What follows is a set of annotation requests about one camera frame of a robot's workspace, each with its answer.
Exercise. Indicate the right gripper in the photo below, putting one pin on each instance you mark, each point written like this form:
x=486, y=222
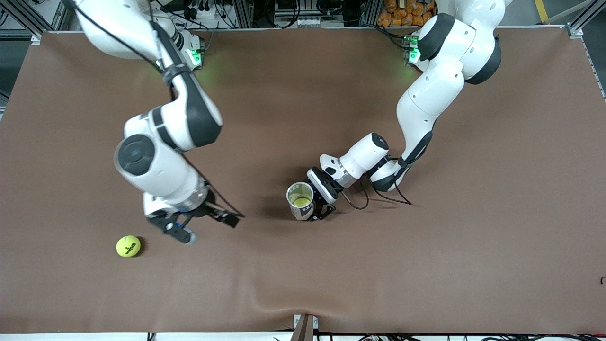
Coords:
x=211, y=211

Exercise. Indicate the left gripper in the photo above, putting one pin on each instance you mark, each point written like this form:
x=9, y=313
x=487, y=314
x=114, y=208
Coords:
x=324, y=183

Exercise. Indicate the clear Wilson tennis ball can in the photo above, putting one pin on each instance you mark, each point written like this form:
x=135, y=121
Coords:
x=303, y=215

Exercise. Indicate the yellow-green tennis ball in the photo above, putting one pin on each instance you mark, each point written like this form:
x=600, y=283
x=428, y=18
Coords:
x=301, y=202
x=128, y=246

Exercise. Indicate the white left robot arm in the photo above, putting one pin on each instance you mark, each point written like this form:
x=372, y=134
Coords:
x=445, y=94

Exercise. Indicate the brown table cover sheet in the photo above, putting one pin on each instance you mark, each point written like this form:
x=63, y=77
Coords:
x=426, y=260

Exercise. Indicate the white power strip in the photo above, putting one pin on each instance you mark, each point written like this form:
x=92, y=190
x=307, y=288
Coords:
x=312, y=22

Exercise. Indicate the power strip with black plugs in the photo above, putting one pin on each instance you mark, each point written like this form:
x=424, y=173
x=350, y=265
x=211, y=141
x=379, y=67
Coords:
x=203, y=9

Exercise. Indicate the pile of orange packets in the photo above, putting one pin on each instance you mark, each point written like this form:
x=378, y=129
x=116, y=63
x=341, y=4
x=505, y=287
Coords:
x=402, y=12

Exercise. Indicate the metal bracket with brown post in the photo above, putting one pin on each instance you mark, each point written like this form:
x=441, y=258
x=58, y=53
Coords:
x=305, y=327

